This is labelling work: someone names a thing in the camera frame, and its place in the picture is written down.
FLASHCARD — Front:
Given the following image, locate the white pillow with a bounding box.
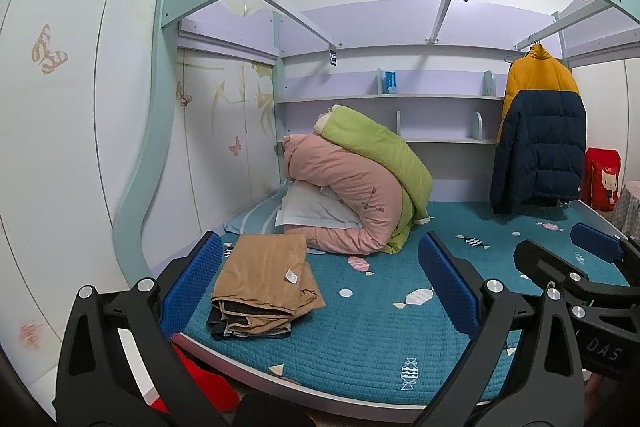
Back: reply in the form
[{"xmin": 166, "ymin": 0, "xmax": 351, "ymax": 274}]
[{"xmin": 275, "ymin": 182, "xmax": 363, "ymax": 230}]

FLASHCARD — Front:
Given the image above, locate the wire clothes hanger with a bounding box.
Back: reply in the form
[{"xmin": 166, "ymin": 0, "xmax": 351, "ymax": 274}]
[{"xmin": 505, "ymin": 39, "xmax": 541, "ymax": 64}]

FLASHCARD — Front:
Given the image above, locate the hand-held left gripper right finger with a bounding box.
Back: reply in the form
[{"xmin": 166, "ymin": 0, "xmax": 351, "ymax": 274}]
[{"xmin": 417, "ymin": 231, "xmax": 586, "ymax": 427}]

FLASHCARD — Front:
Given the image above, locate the pink duvet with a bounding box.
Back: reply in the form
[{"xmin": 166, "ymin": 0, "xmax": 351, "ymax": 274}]
[{"xmin": 281, "ymin": 134, "xmax": 406, "ymax": 256}]

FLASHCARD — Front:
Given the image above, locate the teal quilted bed mat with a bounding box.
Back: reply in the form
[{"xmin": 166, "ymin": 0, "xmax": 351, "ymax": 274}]
[{"xmin": 180, "ymin": 199, "xmax": 633, "ymax": 408}]

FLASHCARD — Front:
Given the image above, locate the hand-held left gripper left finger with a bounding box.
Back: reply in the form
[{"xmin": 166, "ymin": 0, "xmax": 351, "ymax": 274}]
[{"xmin": 52, "ymin": 231, "xmax": 226, "ymax": 427}]

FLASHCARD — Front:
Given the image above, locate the large brown butterfly wall sticker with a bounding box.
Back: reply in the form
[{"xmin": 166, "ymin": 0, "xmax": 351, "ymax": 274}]
[{"xmin": 31, "ymin": 24, "xmax": 69, "ymax": 75}]

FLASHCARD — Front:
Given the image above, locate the red cartoon bag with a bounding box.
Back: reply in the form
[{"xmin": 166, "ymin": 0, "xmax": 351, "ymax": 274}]
[{"xmin": 584, "ymin": 148, "xmax": 622, "ymax": 211}]

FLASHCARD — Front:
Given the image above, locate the yellow and navy puffer jacket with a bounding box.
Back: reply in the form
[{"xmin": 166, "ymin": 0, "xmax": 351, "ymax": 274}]
[{"xmin": 489, "ymin": 44, "xmax": 587, "ymax": 214}]

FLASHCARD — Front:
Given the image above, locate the person's right hand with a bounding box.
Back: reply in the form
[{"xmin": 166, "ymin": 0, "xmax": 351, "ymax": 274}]
[{"xmin": 584, "ymin": 372, "xmax": 608, "ymax": 415}]

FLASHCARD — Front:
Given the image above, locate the tan jacket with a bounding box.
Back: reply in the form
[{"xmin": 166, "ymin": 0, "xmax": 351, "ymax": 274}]
[{"xmin": 207, "ymin": 233, "xmax": 326, "ymax": 340}]

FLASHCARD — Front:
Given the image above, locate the green duvet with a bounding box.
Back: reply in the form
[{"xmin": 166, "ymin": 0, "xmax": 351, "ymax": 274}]
[{"xmin": 320, "ymin": 105, "xmax": 433, "ymax": 254}]

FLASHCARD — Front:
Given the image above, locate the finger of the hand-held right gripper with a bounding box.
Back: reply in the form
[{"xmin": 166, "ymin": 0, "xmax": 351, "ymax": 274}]
[
  {"xmin": 570, "ymin": 222, "xmax": 640, "ymax": 266},
  {"xmin": 514, "ymin": 239, "xmax": 640, "ymax": 309}
]

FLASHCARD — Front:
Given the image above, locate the lavender wall shelf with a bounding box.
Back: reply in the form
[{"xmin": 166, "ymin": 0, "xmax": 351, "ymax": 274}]
[{"xmin": 276, "ymin": 69, "xmax": 506, "ymax": 145}]

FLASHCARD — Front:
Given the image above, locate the red cloth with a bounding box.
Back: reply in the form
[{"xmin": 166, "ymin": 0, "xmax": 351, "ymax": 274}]
[{"xmin": 150, "ymin": 342, "xmax": 241, "ymax": 418}]

